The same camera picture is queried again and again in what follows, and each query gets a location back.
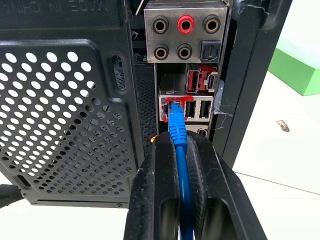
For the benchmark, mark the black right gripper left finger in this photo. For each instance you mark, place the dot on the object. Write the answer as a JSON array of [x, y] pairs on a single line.
[[150, 190]]

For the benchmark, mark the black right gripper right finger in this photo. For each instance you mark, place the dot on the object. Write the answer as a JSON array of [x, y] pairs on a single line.
[[220, 195]]

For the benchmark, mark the silver ethernet usb port block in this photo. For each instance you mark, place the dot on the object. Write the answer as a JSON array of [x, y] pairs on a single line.
[[197, 108]]

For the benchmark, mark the black computer tower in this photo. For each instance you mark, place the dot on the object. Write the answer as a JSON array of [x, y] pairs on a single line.
[[75, 112]]

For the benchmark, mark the red usb port block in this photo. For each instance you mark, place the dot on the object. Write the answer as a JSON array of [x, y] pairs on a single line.
[[201, 80]]

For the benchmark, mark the small brown debris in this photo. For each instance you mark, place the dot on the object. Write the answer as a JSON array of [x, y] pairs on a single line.
[[283, 125]]

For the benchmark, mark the green block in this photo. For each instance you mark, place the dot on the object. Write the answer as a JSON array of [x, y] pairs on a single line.
[[297, 72]]

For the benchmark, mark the silver audio jack panel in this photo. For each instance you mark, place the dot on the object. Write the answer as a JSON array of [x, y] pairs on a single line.
[[186, 31]]

